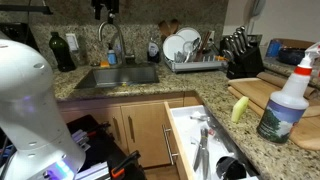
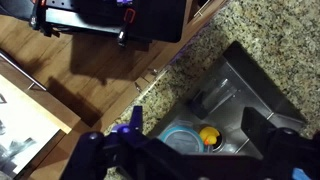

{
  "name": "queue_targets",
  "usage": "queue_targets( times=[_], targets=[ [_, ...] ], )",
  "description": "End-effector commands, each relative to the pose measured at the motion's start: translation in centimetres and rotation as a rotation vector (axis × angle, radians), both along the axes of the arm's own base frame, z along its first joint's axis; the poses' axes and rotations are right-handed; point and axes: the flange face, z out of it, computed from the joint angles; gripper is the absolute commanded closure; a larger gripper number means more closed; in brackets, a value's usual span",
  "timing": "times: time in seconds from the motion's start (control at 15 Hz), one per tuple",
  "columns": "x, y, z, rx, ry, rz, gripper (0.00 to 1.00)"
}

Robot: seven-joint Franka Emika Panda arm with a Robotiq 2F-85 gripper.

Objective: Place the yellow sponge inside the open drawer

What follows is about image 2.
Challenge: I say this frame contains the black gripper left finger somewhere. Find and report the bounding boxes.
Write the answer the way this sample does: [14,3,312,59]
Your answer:
[61,106,158,180]

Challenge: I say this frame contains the plastic bag of forks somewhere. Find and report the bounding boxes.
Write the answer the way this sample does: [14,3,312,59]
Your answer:
[0,135,38,175]

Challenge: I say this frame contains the wooden open drawer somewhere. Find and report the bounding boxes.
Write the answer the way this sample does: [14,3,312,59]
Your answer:
[0,49,82,180]

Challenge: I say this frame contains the black robot cart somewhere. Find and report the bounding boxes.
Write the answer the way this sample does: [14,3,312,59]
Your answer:
[29,0,188,48]

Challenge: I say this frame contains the short silver cabinet handle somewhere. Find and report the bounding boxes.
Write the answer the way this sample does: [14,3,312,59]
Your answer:
[134,81,143,94]
[147,67,160,77]

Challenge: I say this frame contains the clear bottle with dark lid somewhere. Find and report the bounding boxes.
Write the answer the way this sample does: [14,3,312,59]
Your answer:
[191,77,240,120]

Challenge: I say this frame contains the stainless steel sink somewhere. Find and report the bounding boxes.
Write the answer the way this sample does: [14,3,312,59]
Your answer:
[146,40,308,160]

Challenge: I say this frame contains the round blue-rimmed container lid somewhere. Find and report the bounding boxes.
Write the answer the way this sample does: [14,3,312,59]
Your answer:
[158,124,205,155]

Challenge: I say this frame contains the silver drawer handle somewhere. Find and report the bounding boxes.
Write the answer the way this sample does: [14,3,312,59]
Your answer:
[0,50,48,92]

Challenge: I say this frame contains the long silver cabinet handle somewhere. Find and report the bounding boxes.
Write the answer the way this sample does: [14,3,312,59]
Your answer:
[194,0,215,18]

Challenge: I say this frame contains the yellow rubber duck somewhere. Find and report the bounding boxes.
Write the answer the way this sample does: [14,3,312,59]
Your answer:
[198,126,221,147]

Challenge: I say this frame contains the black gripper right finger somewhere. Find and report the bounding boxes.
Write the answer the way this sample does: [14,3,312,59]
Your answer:
[241,107,320,180]

